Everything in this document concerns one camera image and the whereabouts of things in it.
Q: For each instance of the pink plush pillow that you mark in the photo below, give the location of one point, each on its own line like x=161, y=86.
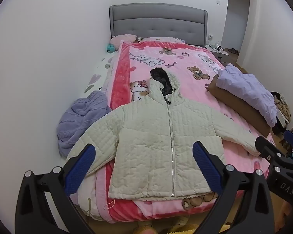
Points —
x=123, y=38

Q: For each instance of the grey padded headboard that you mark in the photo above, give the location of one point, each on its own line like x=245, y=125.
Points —
x=158, y=22

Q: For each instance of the cream quilted hooded jacket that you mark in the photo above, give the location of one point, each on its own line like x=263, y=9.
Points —
x=146, y=146

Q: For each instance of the purple knitted blanket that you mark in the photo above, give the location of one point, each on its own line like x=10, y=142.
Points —
x=80, y=119

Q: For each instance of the brown plush clothes pile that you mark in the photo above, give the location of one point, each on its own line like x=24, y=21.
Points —
x=281, y=107

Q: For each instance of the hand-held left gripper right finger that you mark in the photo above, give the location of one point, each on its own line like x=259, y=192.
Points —
x=207, y=168

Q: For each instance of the pale pink quilt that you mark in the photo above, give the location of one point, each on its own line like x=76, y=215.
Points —
x=87, y=197

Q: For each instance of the teal plush toy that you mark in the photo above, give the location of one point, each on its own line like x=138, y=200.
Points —
x=111, y=48

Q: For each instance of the lilac crumpled cloth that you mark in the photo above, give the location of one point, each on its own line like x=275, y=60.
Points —
x=246, y=87

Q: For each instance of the white wall socket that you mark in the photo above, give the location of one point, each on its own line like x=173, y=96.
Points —
x=211, y=37

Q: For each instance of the person's yellow fuzzy top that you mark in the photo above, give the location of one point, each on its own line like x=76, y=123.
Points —
x=197, y=229

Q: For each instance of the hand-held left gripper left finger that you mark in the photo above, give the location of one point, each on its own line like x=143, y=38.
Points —
x=80, y=168

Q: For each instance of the white nightstand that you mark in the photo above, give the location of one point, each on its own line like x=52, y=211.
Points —
x=223, y=54

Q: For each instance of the white floral bed sheet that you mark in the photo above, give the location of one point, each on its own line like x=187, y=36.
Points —
x=100, y=73

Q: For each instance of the pink printed blanket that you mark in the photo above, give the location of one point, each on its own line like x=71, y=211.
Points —
x=185, y=61

